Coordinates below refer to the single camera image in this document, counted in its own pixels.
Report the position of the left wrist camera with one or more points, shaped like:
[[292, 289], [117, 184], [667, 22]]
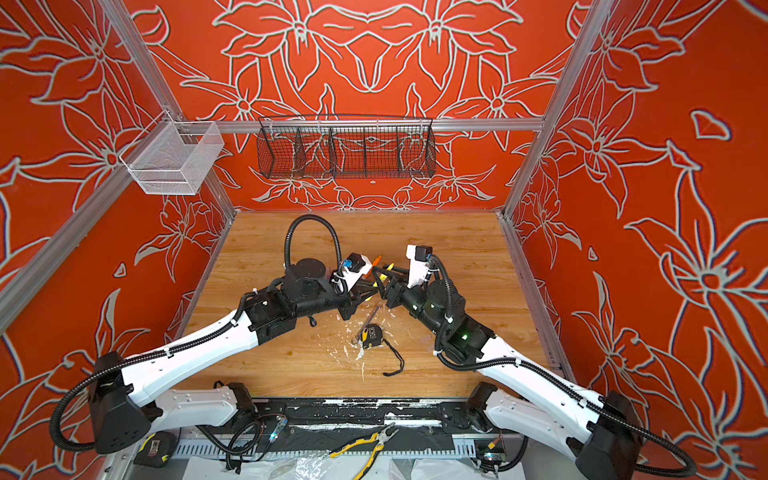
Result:
[[352, 269]]

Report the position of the black yellow tape measure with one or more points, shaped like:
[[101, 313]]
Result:
[[157, 450]]

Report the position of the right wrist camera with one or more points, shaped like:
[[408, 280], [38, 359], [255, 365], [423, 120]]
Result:
[[419, 269]]

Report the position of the black wire basket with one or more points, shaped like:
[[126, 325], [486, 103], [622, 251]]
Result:
[[352, 147]]

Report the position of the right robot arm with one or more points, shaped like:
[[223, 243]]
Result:
[[601, 434]]

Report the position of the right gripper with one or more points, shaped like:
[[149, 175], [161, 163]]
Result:
[[395, 292]]

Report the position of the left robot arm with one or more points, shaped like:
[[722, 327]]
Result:
[[124, 392]]

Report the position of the yellow highlighter pen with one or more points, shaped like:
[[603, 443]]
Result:
[[382, 275]]

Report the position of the white mesh basket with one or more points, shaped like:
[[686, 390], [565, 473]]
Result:
[[169, 162]]

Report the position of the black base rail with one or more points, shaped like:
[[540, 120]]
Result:
[[449, 415]]

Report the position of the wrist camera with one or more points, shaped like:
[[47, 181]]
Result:
[[352, 269], [419, 269]]

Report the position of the black tape measure on table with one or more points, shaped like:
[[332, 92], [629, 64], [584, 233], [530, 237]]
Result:
[[372, 336]]

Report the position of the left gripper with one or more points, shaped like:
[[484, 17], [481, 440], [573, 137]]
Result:
[[355, 296]]

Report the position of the small circuit board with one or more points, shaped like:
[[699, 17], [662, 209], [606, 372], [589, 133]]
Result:
[[491, 456]]

